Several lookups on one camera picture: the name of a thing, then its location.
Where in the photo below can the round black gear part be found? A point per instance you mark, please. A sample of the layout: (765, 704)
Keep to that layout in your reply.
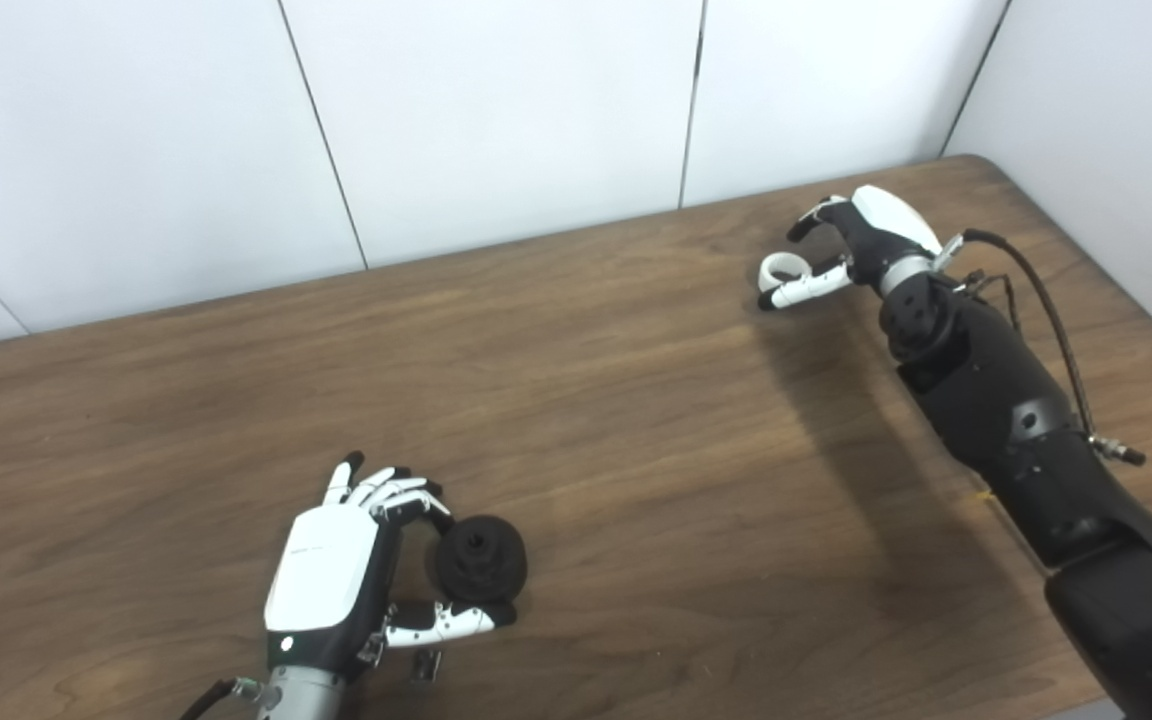
(484, 560)

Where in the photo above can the small black loose piece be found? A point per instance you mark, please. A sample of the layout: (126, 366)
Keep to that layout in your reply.
(426, 667)

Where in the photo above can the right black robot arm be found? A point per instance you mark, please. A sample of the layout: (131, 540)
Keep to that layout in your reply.
(1016, 420)

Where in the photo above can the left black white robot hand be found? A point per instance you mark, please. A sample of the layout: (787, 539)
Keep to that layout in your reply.
(321, 570)

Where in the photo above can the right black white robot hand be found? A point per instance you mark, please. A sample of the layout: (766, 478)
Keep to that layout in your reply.
(886, 225)

